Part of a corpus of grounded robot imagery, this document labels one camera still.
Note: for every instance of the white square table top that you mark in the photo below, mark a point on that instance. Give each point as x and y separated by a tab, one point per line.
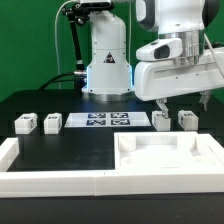
158	151

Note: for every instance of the white U-shaped fence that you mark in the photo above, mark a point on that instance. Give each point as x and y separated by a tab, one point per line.
100	183

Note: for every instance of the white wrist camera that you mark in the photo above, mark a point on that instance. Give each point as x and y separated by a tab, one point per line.
160	49

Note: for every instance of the white marker sheet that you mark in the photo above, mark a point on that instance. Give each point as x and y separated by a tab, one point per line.
107	119

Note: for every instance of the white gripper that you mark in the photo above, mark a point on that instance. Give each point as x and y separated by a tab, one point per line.
162	79

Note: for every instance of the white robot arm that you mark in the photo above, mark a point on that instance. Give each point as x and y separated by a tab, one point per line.
180	61

